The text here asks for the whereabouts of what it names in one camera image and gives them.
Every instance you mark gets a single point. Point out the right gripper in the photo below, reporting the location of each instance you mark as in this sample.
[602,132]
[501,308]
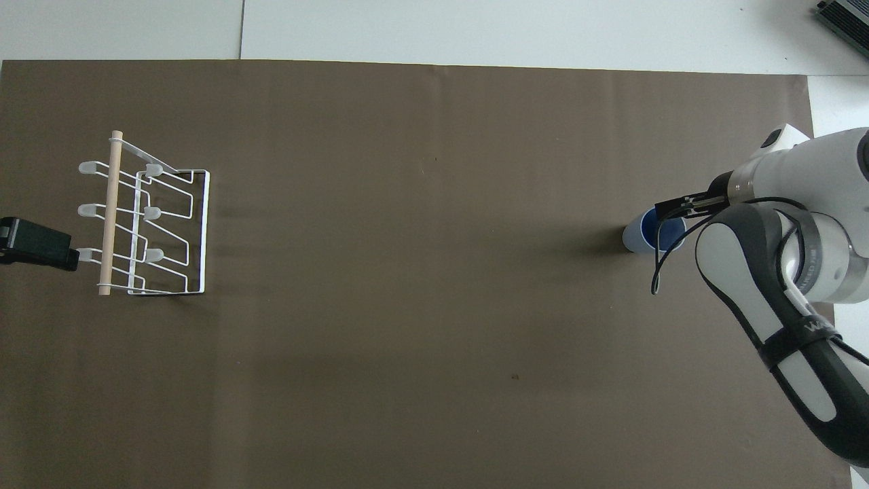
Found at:
[719,189]

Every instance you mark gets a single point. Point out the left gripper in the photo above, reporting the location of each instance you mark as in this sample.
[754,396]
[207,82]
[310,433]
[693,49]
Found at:
[24,241]

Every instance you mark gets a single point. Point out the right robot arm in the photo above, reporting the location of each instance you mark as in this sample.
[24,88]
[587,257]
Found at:
[815,170]

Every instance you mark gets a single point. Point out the blue cup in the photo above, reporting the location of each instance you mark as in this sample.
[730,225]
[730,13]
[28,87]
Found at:
[633,236]

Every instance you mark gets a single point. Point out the black ribbed box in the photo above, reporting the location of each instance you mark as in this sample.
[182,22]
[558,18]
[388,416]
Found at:
[847,19]

